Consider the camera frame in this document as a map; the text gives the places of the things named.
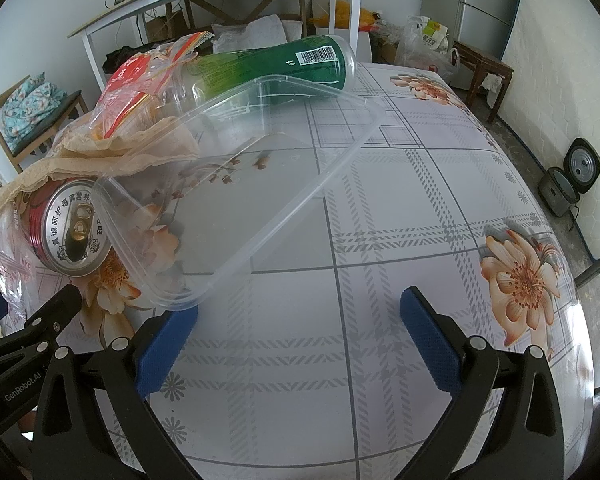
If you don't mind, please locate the white printed plastic bag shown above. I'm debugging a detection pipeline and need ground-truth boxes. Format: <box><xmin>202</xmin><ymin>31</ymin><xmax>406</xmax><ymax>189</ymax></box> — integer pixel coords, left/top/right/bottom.
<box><xmin>395</xmin><ymin>15</ymin><xmax>461</xmax><ymax>79</ymax></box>

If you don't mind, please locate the wooden cross-braced frame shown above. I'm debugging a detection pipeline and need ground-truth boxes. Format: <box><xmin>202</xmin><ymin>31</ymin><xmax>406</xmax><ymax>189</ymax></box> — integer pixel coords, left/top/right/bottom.
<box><xmin>165</xmin><ymin>0</ymin><xmax>306</xmax><ymax>29</ymax></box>

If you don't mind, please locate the dark curved tube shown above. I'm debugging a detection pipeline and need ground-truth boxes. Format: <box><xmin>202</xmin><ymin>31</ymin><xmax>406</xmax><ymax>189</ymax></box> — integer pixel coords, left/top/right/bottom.
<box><xmin>574</xmin><ymin>249</ymin><xmax>600</xmax><ymax>286</ymax></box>

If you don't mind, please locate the crinkled clear plastic bag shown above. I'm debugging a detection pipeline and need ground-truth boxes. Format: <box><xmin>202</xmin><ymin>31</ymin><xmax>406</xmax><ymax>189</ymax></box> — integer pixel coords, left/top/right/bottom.
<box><xmin>0</xmin><ymin>195</ymin><xmax>76</xmax><ymax>326</ymax></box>

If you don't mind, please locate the grey rice cooker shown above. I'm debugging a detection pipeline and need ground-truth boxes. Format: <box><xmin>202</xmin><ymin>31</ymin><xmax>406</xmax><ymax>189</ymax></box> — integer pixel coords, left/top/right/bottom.
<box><xmin>538</xmin><ymin>137</ymin><xmax>600</xmax><ymax>218</ymax></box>

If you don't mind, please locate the dark wooden stool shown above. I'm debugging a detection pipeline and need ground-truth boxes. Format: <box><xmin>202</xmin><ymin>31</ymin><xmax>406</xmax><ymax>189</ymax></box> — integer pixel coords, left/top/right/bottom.
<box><xmin>452</xmin><ymin>40</ymin><xmax>515</xmax><ymax>123</ymax></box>

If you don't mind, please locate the red printed plastic bag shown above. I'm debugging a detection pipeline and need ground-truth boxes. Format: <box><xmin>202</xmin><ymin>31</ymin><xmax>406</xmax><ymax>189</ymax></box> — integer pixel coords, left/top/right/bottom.
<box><xmin>87</xmin><ymin>31</ymin><xmax>216</xmax><ymax>141</ymax></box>

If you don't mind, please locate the green plastic bottle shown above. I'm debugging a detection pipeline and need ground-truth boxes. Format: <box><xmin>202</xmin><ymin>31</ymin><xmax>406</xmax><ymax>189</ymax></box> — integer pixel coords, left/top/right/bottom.
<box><xmin>162</xmin><ymin>35</ymin><xmax>359</xmax><ymax>116</ymax></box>

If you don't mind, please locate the red drink can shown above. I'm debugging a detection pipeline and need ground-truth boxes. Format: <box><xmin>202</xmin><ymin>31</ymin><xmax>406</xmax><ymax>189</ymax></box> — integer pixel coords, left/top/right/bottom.
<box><xmin>27</xmin><ymin>178</ymin><xmax>115</xmax><ymax>277</ymax></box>

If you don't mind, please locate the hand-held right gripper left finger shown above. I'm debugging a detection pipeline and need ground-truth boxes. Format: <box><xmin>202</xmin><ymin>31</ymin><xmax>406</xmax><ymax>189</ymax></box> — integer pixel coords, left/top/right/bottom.
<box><xmin>32</xmin><ymin>302</ymin><xmax>201</xmax><ymax>480</ymax></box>

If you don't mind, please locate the clear plastic food container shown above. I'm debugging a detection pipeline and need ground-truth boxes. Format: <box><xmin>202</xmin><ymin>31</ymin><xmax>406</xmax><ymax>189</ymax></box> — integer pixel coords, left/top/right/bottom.
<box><xmin>92</xmin><ymin>74</ymin><xmax>387</xmax><ymax>313</ymax></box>

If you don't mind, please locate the wooden chair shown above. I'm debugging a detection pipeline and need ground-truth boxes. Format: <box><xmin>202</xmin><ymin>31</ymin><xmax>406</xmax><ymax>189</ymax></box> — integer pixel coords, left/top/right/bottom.
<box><xmin>0</xmin><ymin>75</ymin><xmax>89</xmax><ymax>173</ymax></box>

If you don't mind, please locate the yellow bag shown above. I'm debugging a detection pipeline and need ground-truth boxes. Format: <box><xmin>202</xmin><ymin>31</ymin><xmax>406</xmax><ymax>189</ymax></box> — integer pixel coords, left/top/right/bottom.
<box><xmin>307</xmin><ymin>0</ymin><xmax>381</xmax><ymax>34</ymax></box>

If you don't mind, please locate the black cloth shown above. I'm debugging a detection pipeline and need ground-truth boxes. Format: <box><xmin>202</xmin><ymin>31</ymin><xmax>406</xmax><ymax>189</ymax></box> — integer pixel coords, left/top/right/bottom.
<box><xmin>103</xmin><ymin>46</ymin><xmax>146</xmax><ymax>74</ymax></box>

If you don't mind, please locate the white box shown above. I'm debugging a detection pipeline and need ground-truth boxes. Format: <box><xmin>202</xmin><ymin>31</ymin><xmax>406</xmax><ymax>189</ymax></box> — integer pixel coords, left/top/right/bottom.
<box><xmin>356</xmin><ymin>30</ymin><xmax>376</xmax><ymax>63</ymax></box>

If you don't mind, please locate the floral blue cushion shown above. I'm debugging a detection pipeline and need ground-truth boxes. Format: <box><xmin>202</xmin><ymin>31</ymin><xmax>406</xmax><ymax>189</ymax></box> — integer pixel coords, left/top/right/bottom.
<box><xmin>0</xmin><ymin>76</ymin><xmax>68</xmax><ymax>151</ymax></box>

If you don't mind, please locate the white pillow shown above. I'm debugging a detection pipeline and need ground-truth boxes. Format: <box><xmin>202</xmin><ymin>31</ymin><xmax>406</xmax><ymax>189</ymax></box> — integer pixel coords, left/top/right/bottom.
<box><xmin>212</xmin><ymin>14</ymin><xmax>287</xmax><ymax>54</ymax></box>

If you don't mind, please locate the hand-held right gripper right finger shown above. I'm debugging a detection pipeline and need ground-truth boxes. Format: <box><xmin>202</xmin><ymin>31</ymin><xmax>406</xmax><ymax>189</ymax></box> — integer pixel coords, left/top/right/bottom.
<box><xmin>399</xmin><ymin>286</ymin><xmax>566</xmax><ymax>480</ymax></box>

